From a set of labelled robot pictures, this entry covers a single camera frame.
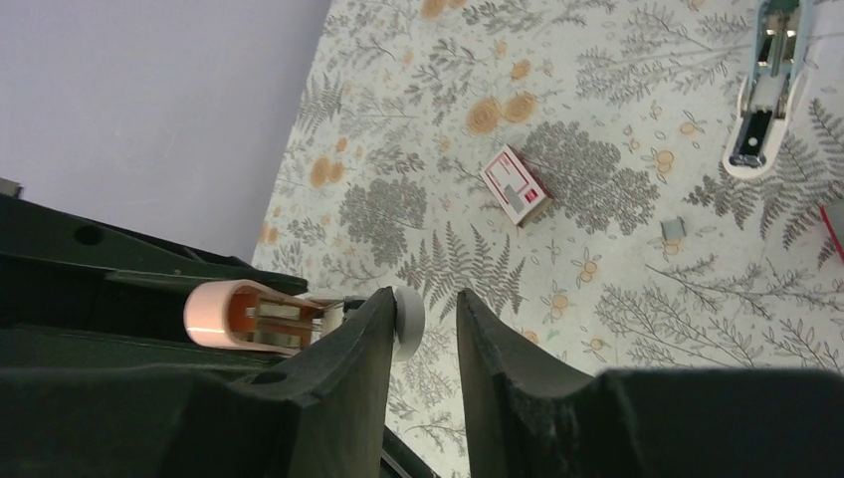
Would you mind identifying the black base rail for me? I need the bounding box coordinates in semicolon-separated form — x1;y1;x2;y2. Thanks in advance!
378;426;439;478

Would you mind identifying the red white staple box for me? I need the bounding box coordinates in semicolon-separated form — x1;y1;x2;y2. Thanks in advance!
480;144;553;228

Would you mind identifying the open staple box tray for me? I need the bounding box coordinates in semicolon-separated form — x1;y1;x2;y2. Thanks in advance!
820;199;844;259

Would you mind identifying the floral patterned table mat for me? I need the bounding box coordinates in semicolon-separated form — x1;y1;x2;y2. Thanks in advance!
253;1;843;477

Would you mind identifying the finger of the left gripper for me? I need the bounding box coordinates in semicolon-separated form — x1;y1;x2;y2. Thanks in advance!
1;195;308;343
1;325;289;386

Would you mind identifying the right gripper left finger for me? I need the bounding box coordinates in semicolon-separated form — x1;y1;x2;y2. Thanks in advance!
1;288;398;477

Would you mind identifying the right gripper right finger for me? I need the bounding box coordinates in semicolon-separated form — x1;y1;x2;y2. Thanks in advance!
456;290;843;477

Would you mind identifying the silver staple strip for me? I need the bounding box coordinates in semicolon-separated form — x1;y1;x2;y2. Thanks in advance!
660;216;687;243

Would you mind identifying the pink stapler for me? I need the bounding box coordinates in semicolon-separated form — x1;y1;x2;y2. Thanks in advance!
182;278;427;362

